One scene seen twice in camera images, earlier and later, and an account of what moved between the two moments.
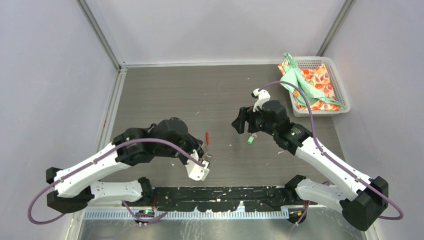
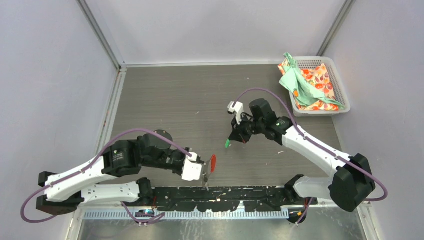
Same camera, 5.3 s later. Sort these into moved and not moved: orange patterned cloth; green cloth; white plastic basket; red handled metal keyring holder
Moved: red handled metal keyring holder
Not moved: green cloth; orange patterned cloth; white plastic basket
